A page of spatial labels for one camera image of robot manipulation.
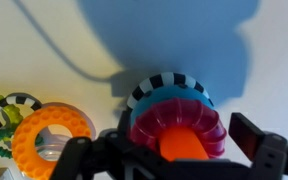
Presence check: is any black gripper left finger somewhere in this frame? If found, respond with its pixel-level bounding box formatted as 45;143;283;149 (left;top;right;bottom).
117;111;130;136

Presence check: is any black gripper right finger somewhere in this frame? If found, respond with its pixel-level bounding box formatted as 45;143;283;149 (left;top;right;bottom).
229;112;264;161

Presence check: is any blue ring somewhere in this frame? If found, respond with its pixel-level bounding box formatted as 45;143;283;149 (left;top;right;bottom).
130;84;211;125

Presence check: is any clear plastic ring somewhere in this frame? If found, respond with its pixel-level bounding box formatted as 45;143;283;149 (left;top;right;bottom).
36;101;97;162

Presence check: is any orange dotted ring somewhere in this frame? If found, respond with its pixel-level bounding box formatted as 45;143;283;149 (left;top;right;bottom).
11;105;92;180

